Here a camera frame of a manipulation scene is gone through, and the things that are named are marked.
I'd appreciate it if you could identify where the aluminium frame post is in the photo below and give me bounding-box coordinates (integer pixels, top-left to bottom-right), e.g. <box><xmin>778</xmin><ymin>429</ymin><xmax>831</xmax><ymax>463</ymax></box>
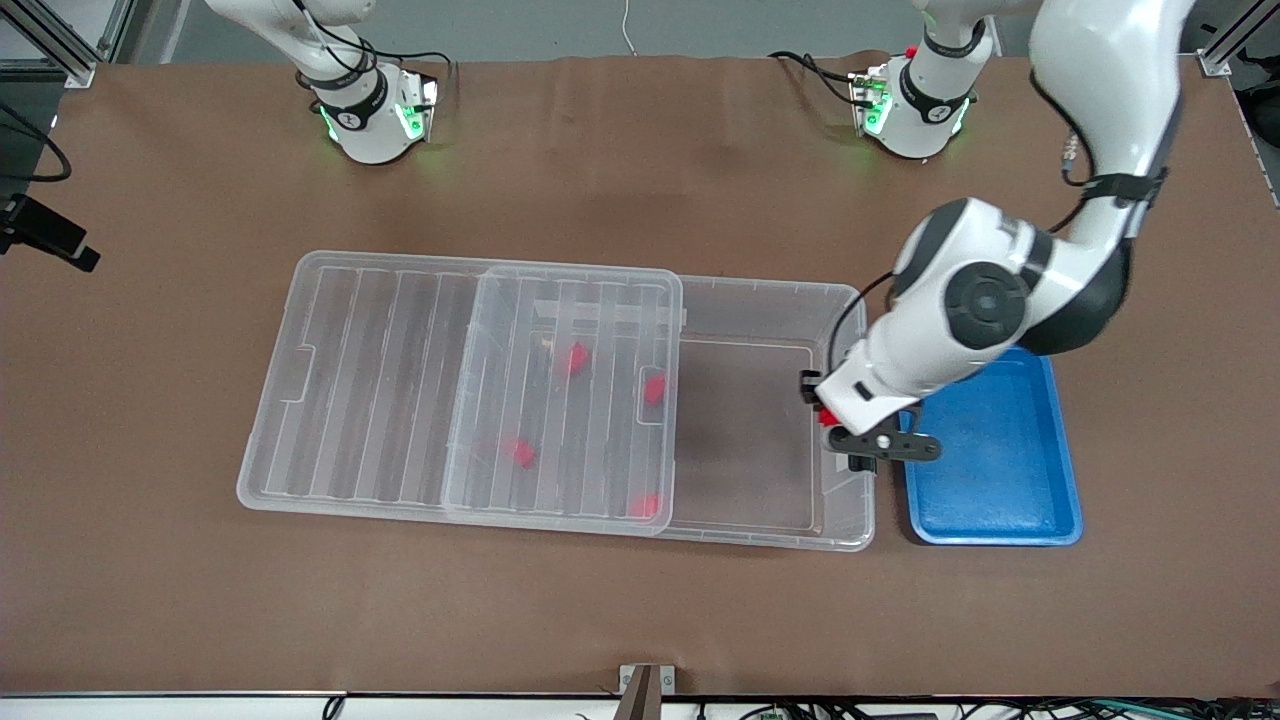
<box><xmin>1197</xmin><ymin>0</ymin><xmax>1280</xmax><ymax>78</ymax></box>
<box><xmin>0</xmin><ymin>0</ymin><xmax>98</xmax><ymax>89</ymax></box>

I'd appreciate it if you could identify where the black right base cable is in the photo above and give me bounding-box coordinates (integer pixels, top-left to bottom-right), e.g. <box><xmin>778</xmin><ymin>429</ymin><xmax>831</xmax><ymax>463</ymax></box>
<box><xmin>295</xmin><ymin>0</ymin><xmax>456</xmax><ymax>101</ymax></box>

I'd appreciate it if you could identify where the clear plastic storage box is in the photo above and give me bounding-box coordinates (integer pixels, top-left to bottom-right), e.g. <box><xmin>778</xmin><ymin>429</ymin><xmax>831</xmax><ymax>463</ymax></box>
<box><xmin>445</xmin><ymin>268</ymin><xmax>877</xmax><ymax>552</ymax></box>

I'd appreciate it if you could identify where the black left base cable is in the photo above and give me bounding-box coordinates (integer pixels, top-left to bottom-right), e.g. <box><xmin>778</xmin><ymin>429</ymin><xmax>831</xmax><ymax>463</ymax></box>
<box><xmin>768</xmin><ymin>50</ymin><xmax>863</xmax><ymax>104</ymax></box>

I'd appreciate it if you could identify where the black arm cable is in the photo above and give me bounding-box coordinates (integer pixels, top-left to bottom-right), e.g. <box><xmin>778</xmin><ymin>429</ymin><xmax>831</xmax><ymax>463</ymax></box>
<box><xmin>0</xmin><ymin>100</ymin><xmax>73</xmax><ymax>184</ymax></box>
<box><xmin>826</xmin><ymin>68</ymin><xmax>1113</xmax><ymax>373</ymax></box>

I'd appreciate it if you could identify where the blue plastic tray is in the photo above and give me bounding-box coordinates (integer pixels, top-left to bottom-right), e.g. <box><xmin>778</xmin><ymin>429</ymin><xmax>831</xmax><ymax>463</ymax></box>
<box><xmin>900</xmin><ymin>347</ymin><xmax>1084</xmax><ymax>548</ymax></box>

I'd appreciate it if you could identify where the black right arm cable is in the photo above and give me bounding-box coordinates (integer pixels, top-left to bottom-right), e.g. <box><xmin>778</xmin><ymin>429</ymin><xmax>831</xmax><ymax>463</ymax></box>
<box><xmin>0</xmin><ymin>100</ymin><xmax>73</xmax><ymax>184</ymax></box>

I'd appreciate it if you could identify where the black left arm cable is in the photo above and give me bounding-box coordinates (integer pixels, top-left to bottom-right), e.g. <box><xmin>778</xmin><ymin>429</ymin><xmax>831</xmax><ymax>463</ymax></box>
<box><xmin>826</xmin><ymin>68</ymin><xmax>1113</xmax><ymax>373</ymax></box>

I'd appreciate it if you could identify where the clear plastic box lid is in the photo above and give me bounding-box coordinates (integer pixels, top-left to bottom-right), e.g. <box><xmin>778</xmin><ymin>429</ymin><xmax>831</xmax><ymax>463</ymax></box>
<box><xmin>237</xmin><ymin>250</ymin><xmax>685</xmax><ymax>539</ymax></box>

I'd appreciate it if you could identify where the black cable bundle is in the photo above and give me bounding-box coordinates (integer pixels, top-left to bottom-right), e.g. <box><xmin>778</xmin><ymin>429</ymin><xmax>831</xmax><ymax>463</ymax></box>
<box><xmin>690</xmin><ymin>698</ymin><xmax>1280</xmax><ymax>720</ymax></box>

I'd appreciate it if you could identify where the black base cable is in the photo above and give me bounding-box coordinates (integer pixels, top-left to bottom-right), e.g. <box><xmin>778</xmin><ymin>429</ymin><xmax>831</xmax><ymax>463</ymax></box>
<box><xmin>295</xmin><ymin>0</ymin><xmax>456</xmax><ymax>101</ymax></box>
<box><xmin>768</xmin><ymin>50</ymin><xmax>863</xmax><ymax>104</ymax></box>

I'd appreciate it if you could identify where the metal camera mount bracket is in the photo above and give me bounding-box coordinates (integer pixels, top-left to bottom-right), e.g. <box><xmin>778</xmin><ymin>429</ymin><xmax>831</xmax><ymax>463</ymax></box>
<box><xmin>618</xmin><ymin>663</ymin><xmax>677</xmax><ymax>720</ymax></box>

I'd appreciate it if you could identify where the brown table cover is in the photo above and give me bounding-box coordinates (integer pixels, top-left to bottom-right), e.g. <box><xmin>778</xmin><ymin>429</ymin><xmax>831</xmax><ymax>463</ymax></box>
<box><xmin>0</xmin><ymin>55</ymin><xmax>1280</xmax><ymax>698</ymax></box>

